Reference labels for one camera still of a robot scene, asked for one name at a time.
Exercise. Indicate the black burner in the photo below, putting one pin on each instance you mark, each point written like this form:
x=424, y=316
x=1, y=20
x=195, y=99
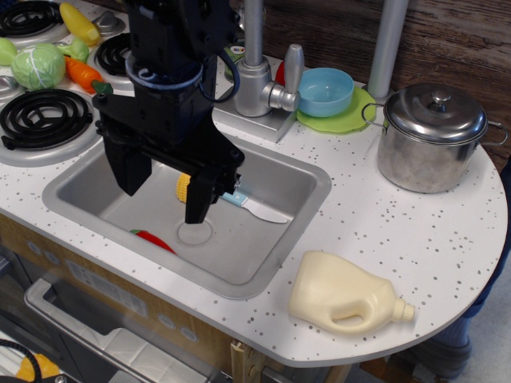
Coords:
x=46, y=127
x=30, y=22
x=109, y=60

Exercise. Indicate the green toy cabbage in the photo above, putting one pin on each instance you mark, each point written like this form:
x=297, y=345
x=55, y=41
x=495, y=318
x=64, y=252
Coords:
x=41, y=66

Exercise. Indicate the cream plastic jug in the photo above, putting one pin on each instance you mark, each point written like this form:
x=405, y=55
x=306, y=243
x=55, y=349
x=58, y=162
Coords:
x=341, y=297

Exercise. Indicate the yellow object with black cable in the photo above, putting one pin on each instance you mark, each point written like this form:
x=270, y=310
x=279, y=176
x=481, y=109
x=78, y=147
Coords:
x=35, y=367

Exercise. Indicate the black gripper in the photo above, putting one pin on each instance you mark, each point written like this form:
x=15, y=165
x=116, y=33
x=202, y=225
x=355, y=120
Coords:
x=171, y=124

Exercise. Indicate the grey stove knob left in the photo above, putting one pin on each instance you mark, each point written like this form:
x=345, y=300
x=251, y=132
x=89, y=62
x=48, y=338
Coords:
x=9, y=89

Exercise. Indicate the yellow toy squash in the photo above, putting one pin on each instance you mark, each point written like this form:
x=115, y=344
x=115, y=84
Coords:
x=79, y=25

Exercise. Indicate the front left black burner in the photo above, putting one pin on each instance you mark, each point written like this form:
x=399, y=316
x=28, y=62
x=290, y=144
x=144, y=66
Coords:
x=46, y=127

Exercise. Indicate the stainless steel pot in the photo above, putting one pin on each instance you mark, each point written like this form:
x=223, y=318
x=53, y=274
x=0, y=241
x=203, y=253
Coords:
x=423, y=167

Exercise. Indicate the red toy tomato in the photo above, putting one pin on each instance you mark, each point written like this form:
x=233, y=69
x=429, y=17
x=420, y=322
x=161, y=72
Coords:
x=280, y=74

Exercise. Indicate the grey toy sink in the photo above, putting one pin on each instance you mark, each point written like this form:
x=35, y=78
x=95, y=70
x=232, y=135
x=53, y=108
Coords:
x=232, y=253

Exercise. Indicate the grey vertical post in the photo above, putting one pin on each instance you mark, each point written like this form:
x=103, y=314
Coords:
x=386, y=49

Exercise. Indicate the grey stove knob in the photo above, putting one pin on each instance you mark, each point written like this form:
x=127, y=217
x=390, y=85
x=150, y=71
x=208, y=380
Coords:
x=108, y=24
x=9, y=89

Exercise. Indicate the back right black burner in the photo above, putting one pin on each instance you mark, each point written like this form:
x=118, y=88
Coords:
x=109, y=60

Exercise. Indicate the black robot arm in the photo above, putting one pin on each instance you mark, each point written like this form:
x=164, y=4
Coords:
x=174, y=48

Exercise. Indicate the blue handled toy knife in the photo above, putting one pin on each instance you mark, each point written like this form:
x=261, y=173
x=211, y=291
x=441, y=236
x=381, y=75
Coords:
x=257, y=209

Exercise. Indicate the light blue plastic bowl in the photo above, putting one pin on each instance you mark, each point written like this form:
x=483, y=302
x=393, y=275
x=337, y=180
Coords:
x=325, y=92

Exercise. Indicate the red toy chili pepper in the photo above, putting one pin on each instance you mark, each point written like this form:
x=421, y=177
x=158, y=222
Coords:
x=146, y=235

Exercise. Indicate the silver toy faucet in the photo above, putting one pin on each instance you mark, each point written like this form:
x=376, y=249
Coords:
x=262, y=107

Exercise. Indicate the orange toy carrot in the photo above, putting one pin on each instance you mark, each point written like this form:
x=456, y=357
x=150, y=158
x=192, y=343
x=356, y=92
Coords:
x=86, y=77

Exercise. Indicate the back left black burner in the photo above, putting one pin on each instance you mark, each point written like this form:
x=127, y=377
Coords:
x=30, y=22

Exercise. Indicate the yellow toy corn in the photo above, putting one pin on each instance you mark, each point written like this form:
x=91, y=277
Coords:
x=182, y=184

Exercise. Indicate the pale green toy pear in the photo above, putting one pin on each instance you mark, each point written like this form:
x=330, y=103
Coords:
x=8, y=52

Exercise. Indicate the light green toy vegetable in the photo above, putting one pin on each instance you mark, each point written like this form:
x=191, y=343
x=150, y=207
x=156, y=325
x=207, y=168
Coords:
x=76, y=49

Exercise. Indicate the green plastic plate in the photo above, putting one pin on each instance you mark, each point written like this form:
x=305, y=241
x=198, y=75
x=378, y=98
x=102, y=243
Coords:
x=353, y=119

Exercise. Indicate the steel pot lid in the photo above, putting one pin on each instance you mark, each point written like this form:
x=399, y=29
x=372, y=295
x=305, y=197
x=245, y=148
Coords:
x=437, y=114

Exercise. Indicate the toy oven door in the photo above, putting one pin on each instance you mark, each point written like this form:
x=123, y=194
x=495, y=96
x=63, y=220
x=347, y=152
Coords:
x=88, y=340

